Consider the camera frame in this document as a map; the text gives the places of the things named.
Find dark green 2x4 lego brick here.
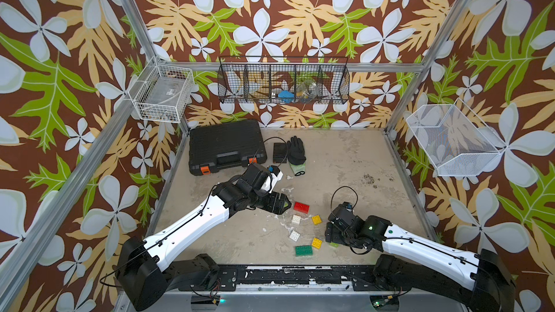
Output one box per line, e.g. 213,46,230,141
295,246,314,257

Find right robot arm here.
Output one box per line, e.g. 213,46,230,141
325,202,516,311

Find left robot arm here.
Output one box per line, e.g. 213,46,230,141
114,163,291,311

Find white lego brick upper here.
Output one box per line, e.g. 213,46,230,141
291,215,301,225

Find red 2x4 lego brick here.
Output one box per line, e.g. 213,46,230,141
293,202,310,215

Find yellow lego brick upper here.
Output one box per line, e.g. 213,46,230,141
312,215,322,225

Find yellow lego brick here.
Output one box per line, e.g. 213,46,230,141
311,238,323,249
312,215,322,225

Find yellow lego brick lower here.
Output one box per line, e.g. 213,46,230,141
311,238,323,249

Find small black box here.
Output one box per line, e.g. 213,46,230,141
273,142,288,164

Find black plastic tool case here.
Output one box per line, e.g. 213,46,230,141
189,119,267,176

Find black and green glove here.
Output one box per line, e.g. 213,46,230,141
287,136,306,176

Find blue object in basket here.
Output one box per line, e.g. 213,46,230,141
277,90,295,104

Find white mesh basket right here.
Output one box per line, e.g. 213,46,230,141
406,99,504,178

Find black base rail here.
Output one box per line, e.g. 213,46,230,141
182,264,412,293

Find black wire basket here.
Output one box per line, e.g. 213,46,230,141
215,56,351,105

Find white wire basket left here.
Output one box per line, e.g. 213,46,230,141
130,62,195,124

